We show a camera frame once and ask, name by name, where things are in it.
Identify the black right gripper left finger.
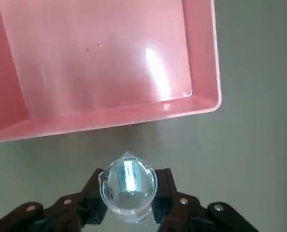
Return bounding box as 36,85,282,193
0,168,106,232

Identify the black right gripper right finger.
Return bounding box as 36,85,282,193
151,168,263,232

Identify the pink plastic rectangular container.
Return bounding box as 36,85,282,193
0,0,223,145

